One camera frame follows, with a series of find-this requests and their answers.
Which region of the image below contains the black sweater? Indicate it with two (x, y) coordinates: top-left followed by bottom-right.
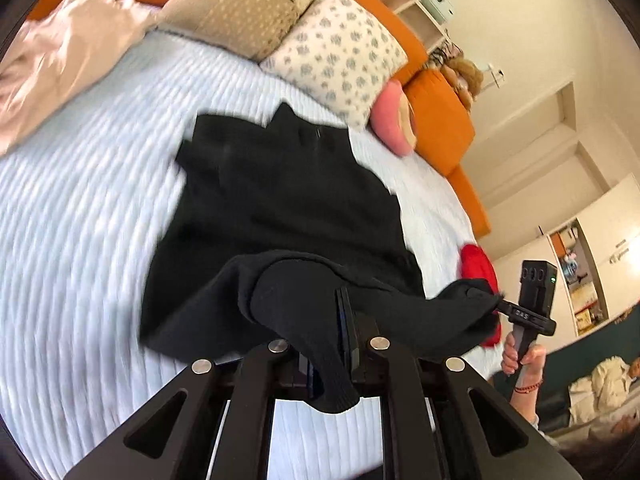
(138, 101), (504, 415)

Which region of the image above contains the right forearm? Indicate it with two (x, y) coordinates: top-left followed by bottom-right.
(510, 379), (542, 426)

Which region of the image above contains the right hand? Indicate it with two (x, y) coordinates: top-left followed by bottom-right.
(501, 333), (547, 391)

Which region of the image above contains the red folded garment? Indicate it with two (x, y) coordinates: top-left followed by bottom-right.
(459, 242), (504, 348)

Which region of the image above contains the white wardrobe cabinet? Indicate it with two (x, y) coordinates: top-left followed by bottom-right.
(494, 174), (639, 352)

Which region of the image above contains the person on dark sofa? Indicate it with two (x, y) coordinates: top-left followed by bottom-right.
(568, 356), (639, 426)

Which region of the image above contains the pink bear plush cushion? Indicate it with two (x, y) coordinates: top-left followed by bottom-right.
(369, 79), (416, 157)

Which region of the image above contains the brown plush toy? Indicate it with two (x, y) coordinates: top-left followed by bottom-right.
(427, 55), (484, 112)

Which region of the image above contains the floral white pillow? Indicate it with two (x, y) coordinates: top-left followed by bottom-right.
(260, 0), (408, 129)

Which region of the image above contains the mint green projector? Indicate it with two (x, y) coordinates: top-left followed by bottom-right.
(419, 0), (454, 25)

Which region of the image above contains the white bedside shelf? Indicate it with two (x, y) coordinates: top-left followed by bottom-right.
(381, 0), (449, 53)

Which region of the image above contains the beige patchwork pillow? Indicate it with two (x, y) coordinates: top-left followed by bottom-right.
(157, 0), (314, 63)

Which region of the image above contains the pink satin blanket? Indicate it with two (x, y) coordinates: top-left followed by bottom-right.
(1, 0), (155, 154)

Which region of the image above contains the orange sofa bed frame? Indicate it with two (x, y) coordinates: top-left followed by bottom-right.
(27, 0), (490, 238)

